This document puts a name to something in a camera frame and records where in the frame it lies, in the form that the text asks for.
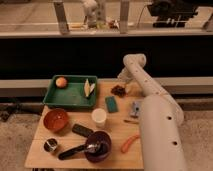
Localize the black machine on shelf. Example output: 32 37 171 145
148 0 198 28

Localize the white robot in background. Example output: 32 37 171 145
80 0 106 28

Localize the red-orange bowl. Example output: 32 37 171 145
43 108 69 133

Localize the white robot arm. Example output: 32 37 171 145
119 54 188 171

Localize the dark grape bunch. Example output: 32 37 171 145
111 85 126 97

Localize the black handled metal ladle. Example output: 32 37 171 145
58 143 101 160

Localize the green sponge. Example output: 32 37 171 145
105 96 118 113

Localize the dark purple bowl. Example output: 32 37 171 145
85 131 112 163

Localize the green plastic tray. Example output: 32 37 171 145
43 75 97 109

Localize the white plastic cup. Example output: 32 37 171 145
91 108 107 128

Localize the small metal tin can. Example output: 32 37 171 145
43 138 58 154

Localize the orange fruit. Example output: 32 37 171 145
55 77 68 88

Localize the orange carrot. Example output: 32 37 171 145
121 134 139 153

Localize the black rectangular block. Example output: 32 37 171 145
72 124 93 137

